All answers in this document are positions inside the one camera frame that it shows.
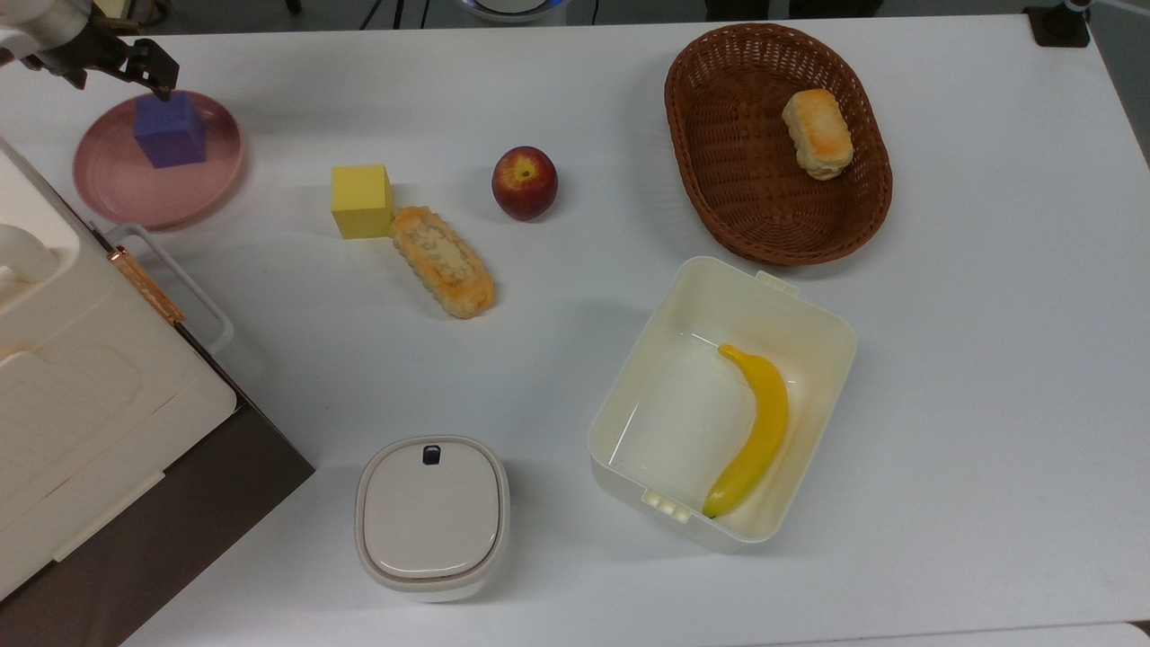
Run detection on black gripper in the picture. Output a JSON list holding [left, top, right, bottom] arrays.
[[22, 22, 181, 102]]

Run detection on black table clamp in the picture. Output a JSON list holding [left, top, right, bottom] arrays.
[[1024, 0, 1093, 49]]

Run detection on toy bread roll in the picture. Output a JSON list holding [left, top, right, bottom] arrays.
[[781, 88, 854, 182]]

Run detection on white lidded bin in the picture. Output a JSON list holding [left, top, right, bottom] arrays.
[[354, 435, 511, 603]]

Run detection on yellow cube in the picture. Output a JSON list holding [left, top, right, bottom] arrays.
[[330, 164, 396, 240]]

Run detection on red apple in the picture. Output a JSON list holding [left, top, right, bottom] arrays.
[[491, 146, 559, 222]]

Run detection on pink plate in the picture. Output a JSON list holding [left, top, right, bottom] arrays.
[[73, 90, 244, 230]]

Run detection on brown wicker basket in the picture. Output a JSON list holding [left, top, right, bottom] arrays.
[[664, 23, 894, 267]]

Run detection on purple cube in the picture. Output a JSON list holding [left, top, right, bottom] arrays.
[[134, 90, 208, 170]]

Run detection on cream toy cabinet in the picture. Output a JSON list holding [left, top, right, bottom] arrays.
[[0, 135, 239, 603]]

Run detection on white drawer handle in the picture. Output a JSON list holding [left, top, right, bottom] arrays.
[[103, 222, 235, 356]]

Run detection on copper cabinet door handle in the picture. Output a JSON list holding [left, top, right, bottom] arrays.
[[108, 244, 186, 326]]

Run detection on dark brown drawer box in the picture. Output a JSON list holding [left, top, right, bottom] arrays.
[[0, 323, 316, 647]]

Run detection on cream plastic container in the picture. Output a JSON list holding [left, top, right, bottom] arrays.
[[588, 256, 857, 554]]

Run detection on long toy bread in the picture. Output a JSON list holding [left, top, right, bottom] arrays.
[[390, 206, 496, 320]]

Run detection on yellow banana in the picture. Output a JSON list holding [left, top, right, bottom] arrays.
[[702, 343, 791, 519]]

